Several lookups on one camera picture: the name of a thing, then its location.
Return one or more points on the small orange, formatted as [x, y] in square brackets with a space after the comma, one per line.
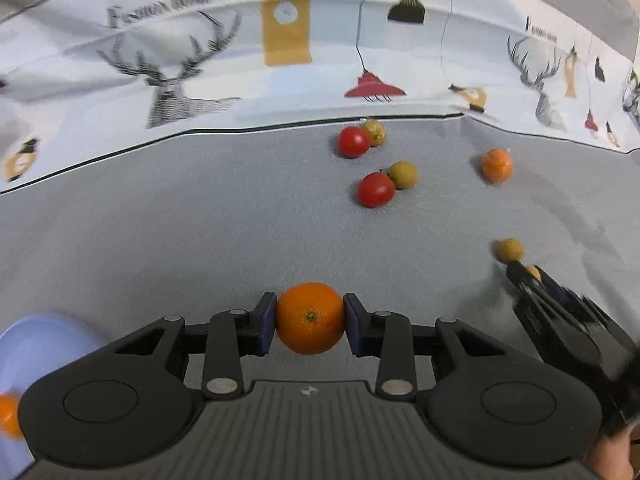
[497, 165]
[9, 416]

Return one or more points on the person's right hand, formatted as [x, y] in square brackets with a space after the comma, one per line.
[611, 456]

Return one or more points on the red tomato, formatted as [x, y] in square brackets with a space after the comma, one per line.
[353, 142]
[376, 189]

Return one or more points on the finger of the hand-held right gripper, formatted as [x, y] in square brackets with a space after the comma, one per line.
[554, 287]
[520, 280]

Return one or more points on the large orange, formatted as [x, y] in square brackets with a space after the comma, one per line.
[310, 318]

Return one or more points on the grey tablecloth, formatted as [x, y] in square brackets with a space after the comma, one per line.
[200, 240]

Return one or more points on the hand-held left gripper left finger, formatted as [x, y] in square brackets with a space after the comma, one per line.
[265, 324]

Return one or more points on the light blue plate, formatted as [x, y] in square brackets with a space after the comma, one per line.
[35, 350]

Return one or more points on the deer and lamp printed cloth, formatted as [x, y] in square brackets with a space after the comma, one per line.
[210, 50]

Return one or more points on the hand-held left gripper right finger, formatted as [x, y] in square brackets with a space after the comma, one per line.
[353, 324]

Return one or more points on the yellow-brown longan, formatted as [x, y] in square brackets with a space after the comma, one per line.
[509, 250]
[533, 273]
[375, 132]
[404, 174]

